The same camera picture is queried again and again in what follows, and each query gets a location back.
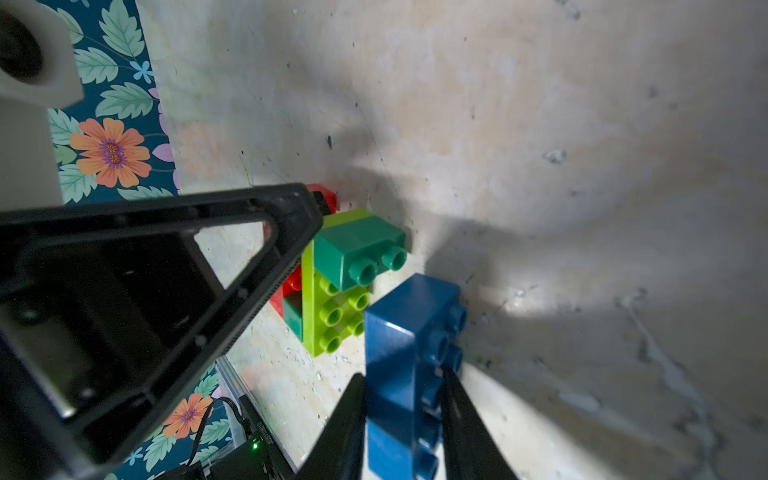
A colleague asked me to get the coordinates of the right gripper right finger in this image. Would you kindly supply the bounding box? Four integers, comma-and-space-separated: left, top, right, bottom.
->
441, 370, 519, 480

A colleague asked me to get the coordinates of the blue lego brick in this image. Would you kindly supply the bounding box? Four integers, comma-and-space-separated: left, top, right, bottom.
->
364, 274, 467, 479

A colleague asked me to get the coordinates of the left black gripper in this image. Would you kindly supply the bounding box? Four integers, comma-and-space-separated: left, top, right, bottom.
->
1, 183, 322, 479

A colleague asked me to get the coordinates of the red lego brick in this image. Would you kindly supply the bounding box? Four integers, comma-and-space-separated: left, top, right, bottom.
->
269, 184, 339, 319

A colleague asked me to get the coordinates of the small dark green lego brick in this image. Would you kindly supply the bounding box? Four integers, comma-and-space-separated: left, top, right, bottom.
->
314, 216, 408, 292

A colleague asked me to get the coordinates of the lime green lego brick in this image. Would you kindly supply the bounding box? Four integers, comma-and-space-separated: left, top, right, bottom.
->
300, 240, 371, 357

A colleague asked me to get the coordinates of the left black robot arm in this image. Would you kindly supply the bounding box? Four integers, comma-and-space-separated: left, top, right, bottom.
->
1, 183, 323, 479

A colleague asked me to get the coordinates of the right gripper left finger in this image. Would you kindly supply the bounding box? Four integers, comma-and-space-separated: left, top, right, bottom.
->
295, 373, 366, 480

